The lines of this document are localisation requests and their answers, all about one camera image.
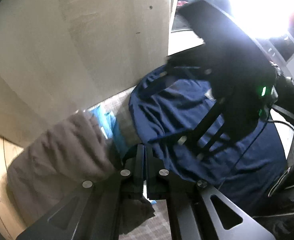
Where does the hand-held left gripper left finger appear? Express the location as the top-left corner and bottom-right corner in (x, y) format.
(16, 144), (145, 240)

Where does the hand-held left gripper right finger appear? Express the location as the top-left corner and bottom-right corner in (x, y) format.
(146, 145), (276, 240)

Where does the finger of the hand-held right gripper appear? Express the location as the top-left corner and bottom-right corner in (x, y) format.
(194, 112), (228, 162)
(148, 97), (223, 147)

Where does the navy blue garment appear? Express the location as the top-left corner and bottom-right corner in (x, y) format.
(128, 64), (287, 214)

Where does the light blue cloth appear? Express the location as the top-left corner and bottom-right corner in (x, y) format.
(91, 105), (127, 159)

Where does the pink plaid rug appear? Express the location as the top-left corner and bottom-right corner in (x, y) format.
(87, 90), (172, 240)

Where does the black zipped jacket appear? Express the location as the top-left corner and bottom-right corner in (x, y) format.
(252, 159), (294, 240)

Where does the light plywood panel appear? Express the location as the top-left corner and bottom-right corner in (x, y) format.
(0, 0), (172, 148)

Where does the pine wood board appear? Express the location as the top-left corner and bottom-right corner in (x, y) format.
(0, 131), (28, 240)

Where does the white window frame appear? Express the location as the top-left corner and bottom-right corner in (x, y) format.
(168, 0), (294, 63)

